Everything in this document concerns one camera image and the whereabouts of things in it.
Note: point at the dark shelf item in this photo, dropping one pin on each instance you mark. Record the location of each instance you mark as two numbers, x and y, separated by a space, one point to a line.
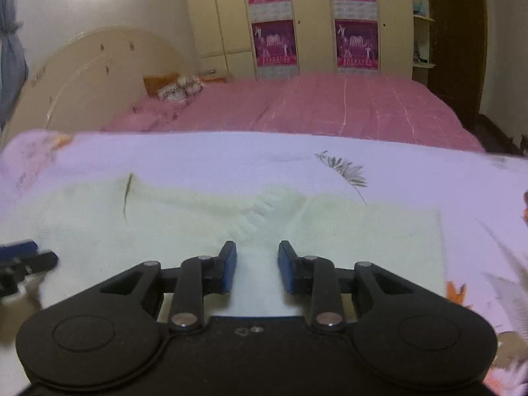
420 53

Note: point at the cream wardrobe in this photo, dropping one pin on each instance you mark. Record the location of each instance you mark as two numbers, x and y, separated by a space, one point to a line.
313 12

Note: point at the light blue shelf item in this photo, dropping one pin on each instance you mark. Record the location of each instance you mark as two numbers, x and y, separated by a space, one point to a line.
420 7

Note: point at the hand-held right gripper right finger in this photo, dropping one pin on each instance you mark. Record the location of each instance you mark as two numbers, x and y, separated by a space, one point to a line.
284 270

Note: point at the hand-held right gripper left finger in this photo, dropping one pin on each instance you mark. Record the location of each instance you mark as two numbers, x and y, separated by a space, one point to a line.
229 270

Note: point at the cream round headboard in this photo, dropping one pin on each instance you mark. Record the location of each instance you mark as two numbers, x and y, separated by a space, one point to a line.
82 82

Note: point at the white floral bedsheet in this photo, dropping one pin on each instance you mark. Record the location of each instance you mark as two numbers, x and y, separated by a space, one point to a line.
412 169

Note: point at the orange pillow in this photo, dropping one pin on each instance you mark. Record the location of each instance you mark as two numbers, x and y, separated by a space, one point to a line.
154 82

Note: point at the cream knitted garment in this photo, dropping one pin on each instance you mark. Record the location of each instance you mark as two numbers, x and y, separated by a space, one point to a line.
350 235

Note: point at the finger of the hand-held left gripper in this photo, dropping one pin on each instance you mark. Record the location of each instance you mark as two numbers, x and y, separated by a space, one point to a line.
24 249

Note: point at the cream corner shelf unit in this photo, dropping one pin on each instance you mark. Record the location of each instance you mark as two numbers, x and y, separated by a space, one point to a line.
423 29

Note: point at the pink pillow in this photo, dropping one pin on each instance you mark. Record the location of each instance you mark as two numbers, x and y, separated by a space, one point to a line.
136 117

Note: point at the blue grey curtain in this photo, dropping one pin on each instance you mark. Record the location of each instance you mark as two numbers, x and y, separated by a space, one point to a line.
10 57

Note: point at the pink checked bed cover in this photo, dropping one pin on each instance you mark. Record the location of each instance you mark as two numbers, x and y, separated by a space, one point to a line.
330 107

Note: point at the dark wooden door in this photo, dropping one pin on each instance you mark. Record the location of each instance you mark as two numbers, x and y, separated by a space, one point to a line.
458 41

